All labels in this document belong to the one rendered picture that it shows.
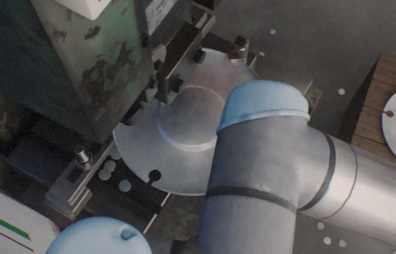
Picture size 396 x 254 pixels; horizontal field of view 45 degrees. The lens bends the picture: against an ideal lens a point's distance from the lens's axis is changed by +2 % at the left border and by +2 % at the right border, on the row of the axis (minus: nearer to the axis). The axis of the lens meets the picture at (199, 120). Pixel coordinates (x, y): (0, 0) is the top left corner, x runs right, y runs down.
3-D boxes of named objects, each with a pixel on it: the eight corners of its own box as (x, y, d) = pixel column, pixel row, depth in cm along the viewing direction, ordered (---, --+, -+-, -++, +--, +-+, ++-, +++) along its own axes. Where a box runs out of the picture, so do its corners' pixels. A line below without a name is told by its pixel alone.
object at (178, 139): (167, 26, 94) (167, 24, 93) (301, 92, 87) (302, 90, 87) (79, 144, 83) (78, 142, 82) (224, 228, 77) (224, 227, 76)
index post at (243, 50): (246, 64, 99) (251, 37, 90) (240, 75, 98) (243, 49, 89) (234, 59, 99) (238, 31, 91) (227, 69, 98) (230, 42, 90)
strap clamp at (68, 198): (127, 145, 91) (119, 122, 82) (73, 221, 85) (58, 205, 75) (101, 131, 92) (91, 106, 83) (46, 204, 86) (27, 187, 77)
